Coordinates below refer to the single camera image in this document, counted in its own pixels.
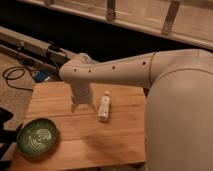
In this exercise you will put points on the black power adapter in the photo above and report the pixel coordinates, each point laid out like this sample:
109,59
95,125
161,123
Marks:
53,49

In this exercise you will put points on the green ceramic bowl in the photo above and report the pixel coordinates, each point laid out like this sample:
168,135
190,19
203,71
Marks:
37,137

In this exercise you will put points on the black object at left edge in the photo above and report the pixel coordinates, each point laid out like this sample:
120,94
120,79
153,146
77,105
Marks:
7,137

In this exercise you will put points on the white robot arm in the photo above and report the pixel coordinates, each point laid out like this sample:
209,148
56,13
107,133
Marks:
178,122

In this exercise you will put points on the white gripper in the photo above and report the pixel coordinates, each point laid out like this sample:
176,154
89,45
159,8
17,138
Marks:
81,94

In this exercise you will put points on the blue device on floor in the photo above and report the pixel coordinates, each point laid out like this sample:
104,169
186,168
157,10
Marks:
42,75

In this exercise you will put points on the metal window frame rail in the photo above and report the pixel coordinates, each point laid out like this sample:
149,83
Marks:
186,21

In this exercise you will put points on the small white bottle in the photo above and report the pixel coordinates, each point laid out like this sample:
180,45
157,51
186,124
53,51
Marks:
104,109

